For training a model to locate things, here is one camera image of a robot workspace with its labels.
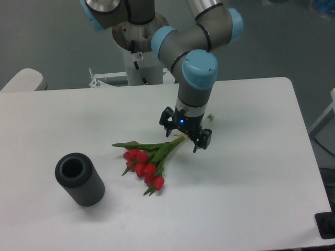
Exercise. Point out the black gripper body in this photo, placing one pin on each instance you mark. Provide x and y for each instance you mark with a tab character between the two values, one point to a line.
181	121

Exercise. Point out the red tulip bouquet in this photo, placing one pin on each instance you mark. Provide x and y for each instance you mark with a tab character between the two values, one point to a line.
148	160

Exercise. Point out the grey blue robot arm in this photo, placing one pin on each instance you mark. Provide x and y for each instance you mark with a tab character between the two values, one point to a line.
187	55

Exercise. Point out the dark grey ribbed vase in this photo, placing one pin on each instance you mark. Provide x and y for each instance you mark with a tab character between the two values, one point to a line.
76	173

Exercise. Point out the white furniture at right edge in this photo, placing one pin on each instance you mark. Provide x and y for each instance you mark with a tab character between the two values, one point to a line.
326	116

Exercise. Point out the beige chair backrest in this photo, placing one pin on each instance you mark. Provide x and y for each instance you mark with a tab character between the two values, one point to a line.
26	80

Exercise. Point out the blue object top right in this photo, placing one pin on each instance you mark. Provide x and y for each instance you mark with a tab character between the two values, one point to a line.
323	8

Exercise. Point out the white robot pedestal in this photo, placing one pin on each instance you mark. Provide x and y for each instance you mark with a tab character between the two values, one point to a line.
141	63

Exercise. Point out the white pedestal base frame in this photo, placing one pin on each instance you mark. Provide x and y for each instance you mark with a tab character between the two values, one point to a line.
119	79

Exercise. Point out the black cable grommet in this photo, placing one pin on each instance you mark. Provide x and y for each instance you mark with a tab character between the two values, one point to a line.
325	224

